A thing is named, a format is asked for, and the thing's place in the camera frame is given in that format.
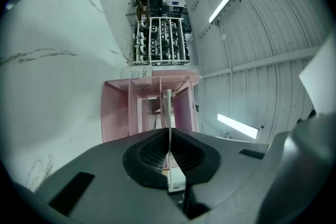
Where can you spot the pink desk organizer tray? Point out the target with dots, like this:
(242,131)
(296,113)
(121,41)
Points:
(115,112)

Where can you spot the group of stored helmets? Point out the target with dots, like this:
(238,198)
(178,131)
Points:
(161,44)

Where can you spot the ceiling light bar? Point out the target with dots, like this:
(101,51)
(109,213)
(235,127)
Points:
(237,126)
(221,7)

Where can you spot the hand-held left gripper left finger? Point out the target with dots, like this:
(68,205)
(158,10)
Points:
(144,162)

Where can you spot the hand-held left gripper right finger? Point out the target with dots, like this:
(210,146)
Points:
(199,162)

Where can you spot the white shelving unit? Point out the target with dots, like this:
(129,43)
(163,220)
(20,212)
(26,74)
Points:
(160,42)

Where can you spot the black swivel chair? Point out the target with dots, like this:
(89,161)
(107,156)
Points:
(140,1)

